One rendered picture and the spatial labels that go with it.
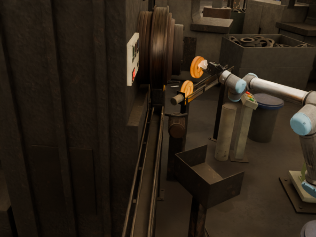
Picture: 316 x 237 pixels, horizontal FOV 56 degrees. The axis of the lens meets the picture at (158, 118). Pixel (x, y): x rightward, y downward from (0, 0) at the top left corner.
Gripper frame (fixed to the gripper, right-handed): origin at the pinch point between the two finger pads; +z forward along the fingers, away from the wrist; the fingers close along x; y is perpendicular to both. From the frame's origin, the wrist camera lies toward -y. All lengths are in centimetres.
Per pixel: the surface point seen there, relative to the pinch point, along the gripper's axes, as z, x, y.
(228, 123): -31, -32, -47
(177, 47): -11, 55, 28
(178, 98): -1.8, 14.4, -24.3
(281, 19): 50, -342, -16
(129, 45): -12, 94, 35
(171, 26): -3, 54, 36
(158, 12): 4, 57, 40
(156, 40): -5, 67, 31
